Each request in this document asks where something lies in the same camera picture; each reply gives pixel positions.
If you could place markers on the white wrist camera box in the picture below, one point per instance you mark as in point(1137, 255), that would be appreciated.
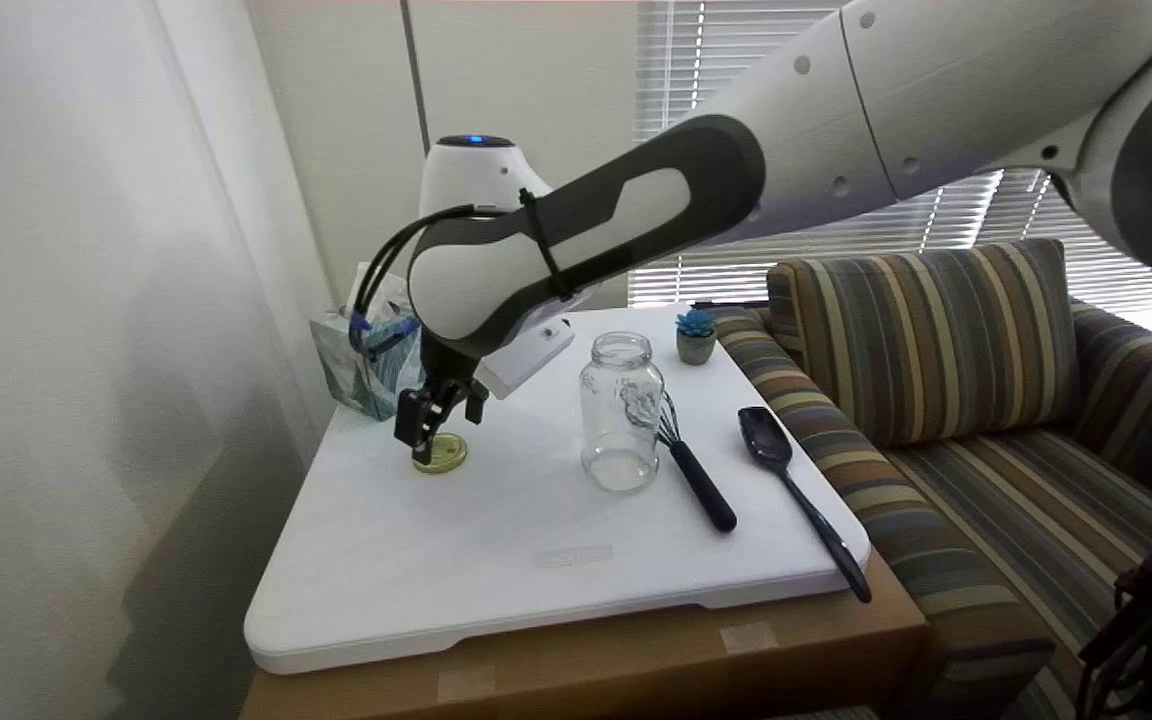
point(516, 362)

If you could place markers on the cardboard box under table top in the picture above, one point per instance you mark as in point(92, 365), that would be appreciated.
point(667, 666)

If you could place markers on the clear glass jar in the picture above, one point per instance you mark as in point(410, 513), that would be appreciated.
point(618, 452)

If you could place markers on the teal patterned tissue box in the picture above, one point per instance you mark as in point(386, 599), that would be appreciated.
point(370, 357)

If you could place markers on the striped couch cushion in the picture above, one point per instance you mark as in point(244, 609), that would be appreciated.
point(935, 347)

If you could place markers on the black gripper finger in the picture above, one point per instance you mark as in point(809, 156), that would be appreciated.
point(410, 420)
point(435, 425)

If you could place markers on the striped couch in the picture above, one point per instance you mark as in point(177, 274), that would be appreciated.
point(1007, 543)

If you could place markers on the white window blinds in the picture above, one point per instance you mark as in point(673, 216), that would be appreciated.
point(690, 50)

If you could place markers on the small blue-topped cup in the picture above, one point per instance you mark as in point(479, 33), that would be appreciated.
point(693, 338)

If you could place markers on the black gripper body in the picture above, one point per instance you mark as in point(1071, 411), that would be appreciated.
point(451, 381)

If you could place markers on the black handled wire whisk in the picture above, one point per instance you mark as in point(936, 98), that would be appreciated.
point(655, 411)

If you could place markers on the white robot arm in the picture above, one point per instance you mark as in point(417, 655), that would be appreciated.
point(862, 109)

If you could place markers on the black plastic spatula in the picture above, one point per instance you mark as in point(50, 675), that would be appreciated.
point(772, 451)

